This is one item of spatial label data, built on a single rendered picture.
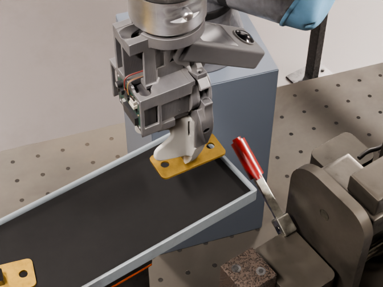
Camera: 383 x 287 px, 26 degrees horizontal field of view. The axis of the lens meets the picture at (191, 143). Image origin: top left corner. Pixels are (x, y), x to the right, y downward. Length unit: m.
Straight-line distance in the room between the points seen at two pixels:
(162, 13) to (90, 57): 2.16
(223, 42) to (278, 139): 0.85
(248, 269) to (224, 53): 0.29
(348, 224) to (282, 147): 0.70
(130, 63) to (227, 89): 0.43
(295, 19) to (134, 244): 0.36
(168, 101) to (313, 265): 0.33
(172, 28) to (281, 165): 0.90
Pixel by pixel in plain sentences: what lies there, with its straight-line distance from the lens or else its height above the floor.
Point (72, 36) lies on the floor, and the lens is 3.00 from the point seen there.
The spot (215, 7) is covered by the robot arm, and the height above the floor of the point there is 1.21.
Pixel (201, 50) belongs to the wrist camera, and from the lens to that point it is 0.83.
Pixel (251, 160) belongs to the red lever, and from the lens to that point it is 1.06.
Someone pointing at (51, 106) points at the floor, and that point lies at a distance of 2.75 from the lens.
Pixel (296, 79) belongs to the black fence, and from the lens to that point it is 2.81.
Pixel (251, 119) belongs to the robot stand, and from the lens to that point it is 1.30.
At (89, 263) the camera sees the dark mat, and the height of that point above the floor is 1.16.
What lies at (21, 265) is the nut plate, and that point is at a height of 1.16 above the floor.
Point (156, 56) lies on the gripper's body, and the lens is 0.81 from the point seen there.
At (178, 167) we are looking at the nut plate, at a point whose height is 1.22.
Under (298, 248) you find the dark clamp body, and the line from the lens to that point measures 1.06.
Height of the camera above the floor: 1.95
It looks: 48 degrees down
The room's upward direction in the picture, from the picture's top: straight up
